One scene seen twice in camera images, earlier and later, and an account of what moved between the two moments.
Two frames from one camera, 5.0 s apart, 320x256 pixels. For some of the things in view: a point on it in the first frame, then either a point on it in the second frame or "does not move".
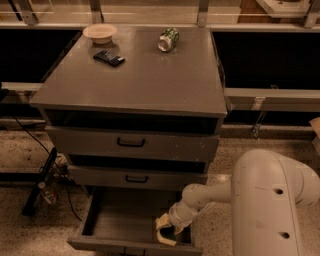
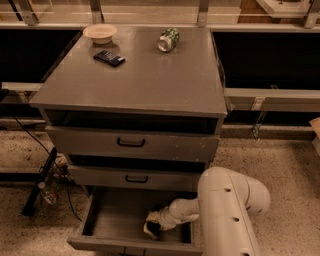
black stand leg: [32, 202] does not move
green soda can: [168, 39] does not move
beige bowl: [100, 33] does not move
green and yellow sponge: [167, 233] -> [154, 227]
